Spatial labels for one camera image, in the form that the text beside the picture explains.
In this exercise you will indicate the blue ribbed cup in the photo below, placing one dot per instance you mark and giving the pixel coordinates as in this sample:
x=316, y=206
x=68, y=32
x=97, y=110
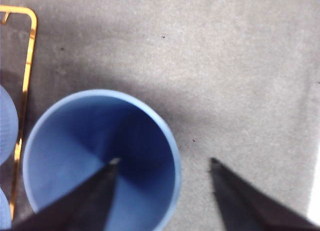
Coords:
x=62, y=153
x=7, y=123
x=4, y=211

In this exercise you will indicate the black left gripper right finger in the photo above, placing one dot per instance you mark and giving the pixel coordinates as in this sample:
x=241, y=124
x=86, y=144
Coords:
x=245, y=208

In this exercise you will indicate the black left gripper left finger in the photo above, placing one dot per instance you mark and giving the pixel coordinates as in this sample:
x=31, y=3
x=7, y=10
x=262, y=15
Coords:
x=82, y=206

